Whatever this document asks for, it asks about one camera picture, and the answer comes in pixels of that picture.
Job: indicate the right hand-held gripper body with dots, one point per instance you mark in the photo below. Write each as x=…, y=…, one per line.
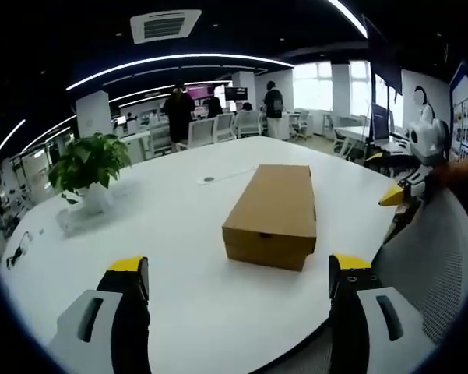
x=428, y=140

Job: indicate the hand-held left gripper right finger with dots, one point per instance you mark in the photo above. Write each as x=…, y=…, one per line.
x=354, y=311

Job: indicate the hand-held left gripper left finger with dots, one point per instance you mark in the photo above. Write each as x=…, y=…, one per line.
x=113, y=311

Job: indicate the brown cardboard shoe box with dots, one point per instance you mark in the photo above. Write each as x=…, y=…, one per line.
x=274, y=218

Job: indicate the grey mesh office chair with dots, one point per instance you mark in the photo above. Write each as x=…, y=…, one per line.
x=432, y=272

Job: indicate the dark hanging screen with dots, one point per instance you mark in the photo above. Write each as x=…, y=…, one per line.
x=383, y=58

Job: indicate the white plant pot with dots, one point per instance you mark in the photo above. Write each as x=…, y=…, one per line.
x=95, y=200

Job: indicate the green potted plant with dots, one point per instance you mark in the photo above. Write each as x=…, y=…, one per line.
x=87, y=163

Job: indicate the white office chair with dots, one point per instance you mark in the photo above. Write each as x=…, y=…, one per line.
x=224, y=126
x=200, y=132
x=248, y=124

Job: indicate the black computer monitor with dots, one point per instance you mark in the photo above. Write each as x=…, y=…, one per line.
x=236, y=93

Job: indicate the ceiling air conditioner vent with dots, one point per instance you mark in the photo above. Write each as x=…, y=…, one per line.
x=164, y=25

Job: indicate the wall poster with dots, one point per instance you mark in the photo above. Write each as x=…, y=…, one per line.
x=465, y=113

